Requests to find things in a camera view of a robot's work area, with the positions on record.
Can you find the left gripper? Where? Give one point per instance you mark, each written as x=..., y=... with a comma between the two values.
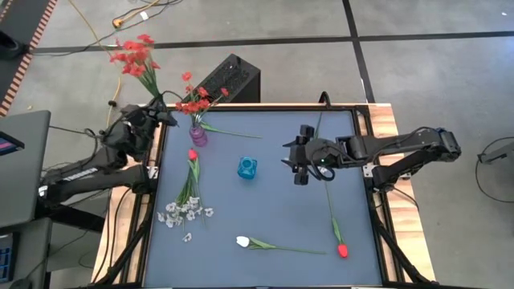
x=150, y=117

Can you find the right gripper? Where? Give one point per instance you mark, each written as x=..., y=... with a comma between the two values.
x=321, y=154

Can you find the red artificial flower bunch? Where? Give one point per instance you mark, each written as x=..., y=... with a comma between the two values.
x=134, y=60
x=192, y=107

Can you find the red artificial tulip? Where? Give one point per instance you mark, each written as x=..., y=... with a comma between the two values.
x=193, y=154
x=342, y=251

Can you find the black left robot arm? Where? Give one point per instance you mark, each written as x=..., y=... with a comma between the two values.
x=80, y=176

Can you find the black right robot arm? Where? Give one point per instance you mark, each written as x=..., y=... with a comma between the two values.
x=401, y=144

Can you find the purple ribbed glass vase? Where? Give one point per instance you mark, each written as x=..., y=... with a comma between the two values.
x=198, y=137

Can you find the blue patterned glass vase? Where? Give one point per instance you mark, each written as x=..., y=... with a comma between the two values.
x=247, y=168

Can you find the black perforated computer tower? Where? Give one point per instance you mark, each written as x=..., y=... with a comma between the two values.
x=233, y=76

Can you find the wooden table board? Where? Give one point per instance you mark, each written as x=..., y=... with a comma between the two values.
x=381, y=120

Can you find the loose white blossom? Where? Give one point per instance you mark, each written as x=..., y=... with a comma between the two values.
x=187, y=237

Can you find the grey cart top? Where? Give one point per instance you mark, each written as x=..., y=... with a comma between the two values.
x=24, y=180

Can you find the tablet screen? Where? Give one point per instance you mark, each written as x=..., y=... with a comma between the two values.
x=8, y=145

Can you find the black round base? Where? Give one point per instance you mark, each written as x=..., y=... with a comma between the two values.
x=10, y=46

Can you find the black mat with striped edge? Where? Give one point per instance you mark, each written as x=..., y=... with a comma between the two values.
x=24, y=16

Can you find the grey stand foot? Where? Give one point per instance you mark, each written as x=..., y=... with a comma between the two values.
x=498, y=154

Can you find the blue keypad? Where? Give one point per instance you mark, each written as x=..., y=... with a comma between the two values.
x=5, y=261

